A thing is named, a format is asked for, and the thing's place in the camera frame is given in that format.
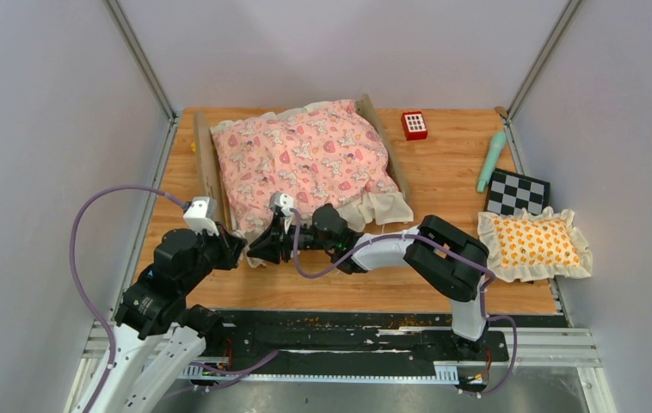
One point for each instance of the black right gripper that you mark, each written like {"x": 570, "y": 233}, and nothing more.
{"x": 267, "y": 246}

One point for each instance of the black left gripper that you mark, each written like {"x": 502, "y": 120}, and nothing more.
{"x": 230, "y": 243}

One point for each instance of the wooden striped pet bed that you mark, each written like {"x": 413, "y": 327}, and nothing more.
{"x": 209, "y": 165}

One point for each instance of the orange duck print pillow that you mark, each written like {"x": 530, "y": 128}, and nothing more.
{"x": 529, "y": 247}

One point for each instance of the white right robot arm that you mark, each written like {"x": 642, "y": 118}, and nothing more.
{"x": 448, "y": 259}

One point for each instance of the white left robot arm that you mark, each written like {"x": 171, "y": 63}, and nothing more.
{"x": 155, "y": 333}

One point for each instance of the red white grid block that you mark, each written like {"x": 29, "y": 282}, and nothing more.
{"x": 414, "y": 125}

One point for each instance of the black and silver chessboard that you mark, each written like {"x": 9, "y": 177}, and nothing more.
{"x": 510, "y": 193}

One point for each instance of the mint green massager wand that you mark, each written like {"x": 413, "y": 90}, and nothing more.
{"x": 496, "y": 146}

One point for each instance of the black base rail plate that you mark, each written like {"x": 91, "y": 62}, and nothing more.
{"x": 351, "y": 344}

